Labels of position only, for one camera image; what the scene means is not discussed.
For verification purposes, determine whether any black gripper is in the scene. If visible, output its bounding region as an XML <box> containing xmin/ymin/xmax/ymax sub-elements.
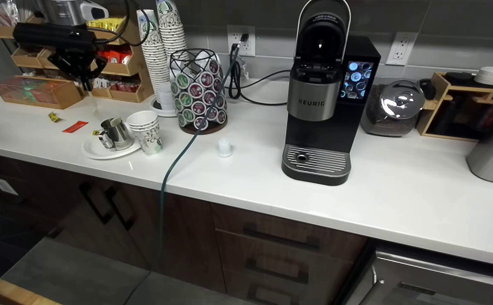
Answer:
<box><xmin>47</xmin><ymin>46</ymin><xmax>99</xmax><ymax>92</ymax></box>

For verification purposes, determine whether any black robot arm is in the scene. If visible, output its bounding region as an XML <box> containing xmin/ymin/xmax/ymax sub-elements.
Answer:
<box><xmin>11</xmin><ymin>22</ymin><xmax>104</xmax><ymax>92</ymax></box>

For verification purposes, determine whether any short stack of paper cups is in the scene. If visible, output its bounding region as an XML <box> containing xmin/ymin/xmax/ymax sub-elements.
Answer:
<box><xmin>136</xmin><ymin>9</ymin><xmax>167</xmax><ymax>93</ymax></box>

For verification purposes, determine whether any patterned paper coffee cup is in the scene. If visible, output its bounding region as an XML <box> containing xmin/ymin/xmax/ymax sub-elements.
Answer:
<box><xmin>125</xmin><ymin>110</ymin><xmax>162</xmax><ymax>156</ymax></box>

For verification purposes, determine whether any tall stack of paper cups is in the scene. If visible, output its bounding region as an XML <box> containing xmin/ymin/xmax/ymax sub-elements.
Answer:
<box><xmin>155</xmin><ymin>0</ymin><xmax>186</xmax><ymax>58</ymax></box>

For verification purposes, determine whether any black Keurig coffee machine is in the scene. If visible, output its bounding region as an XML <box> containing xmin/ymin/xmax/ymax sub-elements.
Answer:
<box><xmin>280</xmin><ymin>0</ymin><xmax>380</xmax><ymax>185</ymax></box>

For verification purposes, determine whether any wooden tea bag box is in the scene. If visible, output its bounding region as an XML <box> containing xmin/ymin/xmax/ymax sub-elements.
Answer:
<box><xmin>0</xmin><ymin>77</ymin><xmax>82</xmax><ymax>110</ymax></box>

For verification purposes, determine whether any wooden tiered condiment organizer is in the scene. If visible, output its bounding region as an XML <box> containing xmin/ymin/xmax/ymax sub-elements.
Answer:
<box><xmin>0</xmin><ymin>17</ymin><xmax>153</xmax><ymax>102</ymax></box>

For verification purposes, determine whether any yellow sweetener packet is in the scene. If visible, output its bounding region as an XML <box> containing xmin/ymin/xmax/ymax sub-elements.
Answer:
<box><xmin>47</xmin><ymin>112</ymin><xmax>62</xmax><ymax>124</ymax></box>

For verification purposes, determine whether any red sauce packet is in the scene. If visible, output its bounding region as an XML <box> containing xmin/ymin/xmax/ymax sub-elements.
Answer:
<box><xmin>62</xmin><ymin>121</ymin><xmax>87</xmax><ymax>134</ymax></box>

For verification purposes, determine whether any silver milk jug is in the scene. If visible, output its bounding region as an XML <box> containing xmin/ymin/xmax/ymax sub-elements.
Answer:
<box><xmin>98</xmin><ymin>117</ymin><xmax>133</xmax><ymax>151</ymax></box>

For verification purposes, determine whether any stack of white cup lids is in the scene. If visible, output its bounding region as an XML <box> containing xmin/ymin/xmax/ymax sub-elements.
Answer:
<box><xmin>157</xmin><ymin>82</ymin><xmax>174</xmax><ymax>100</ymax></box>

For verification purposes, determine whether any white paper plate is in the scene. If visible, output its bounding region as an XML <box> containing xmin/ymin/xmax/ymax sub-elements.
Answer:
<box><xmin>81</xmin><ymin>136</ymin><xmax>140</xmax><ymax>161</ymax></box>

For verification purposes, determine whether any wooden shelf organizer right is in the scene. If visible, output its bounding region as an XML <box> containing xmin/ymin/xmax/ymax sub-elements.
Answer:
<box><xmin>416</xmin><ymin>73</ymin><xmax>493</xmax><ymax>139</ymax></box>

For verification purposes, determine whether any white bowl on shelf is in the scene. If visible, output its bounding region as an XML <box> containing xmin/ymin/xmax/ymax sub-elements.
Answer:
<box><xmin>474</xmin><ymin>66</ymin><xmax>493</xmax><ymax>87</ymax></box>

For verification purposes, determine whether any wire coffee pod carousel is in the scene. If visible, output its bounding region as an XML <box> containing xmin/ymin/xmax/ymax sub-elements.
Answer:
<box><xmin>169</xmin><ymin>48</ymin><xmax>226</xmax><ymax>134</ymax></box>

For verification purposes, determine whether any dark green cable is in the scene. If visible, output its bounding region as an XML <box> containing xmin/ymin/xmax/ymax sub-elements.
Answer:
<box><xmin>121</xmin><ymin>126</ymin><xmax>201</xmax><ymax>305</ymax></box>

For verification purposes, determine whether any black power cord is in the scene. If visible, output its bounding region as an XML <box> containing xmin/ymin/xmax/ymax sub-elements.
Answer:
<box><xmin>225</xmin><ymin>32</ymin><xmax>292</xmax><ymax>109</ymax></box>

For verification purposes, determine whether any white wall outlet left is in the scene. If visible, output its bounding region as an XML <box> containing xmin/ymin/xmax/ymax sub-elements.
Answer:
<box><xmin>226</xmin><ymin>26</ymin><xmax>255</xmax><ymax>58</ymax></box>

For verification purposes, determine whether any white wall outlet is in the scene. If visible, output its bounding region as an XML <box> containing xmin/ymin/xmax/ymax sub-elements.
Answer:
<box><xmin>226</xmin><ymin>26</ymin><xmax>255</xmax><ymax>58</ymax></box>
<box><xmin>386</xmin><ymin>32</ymin><xmax>416</xmax><ymax>66</ymax></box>

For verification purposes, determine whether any white wall outlet right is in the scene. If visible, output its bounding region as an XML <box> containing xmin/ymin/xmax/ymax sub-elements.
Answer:
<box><xmin>386</xmin><ymin>32</ymin><xmax>416</xmax><ymax>66</ymax></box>

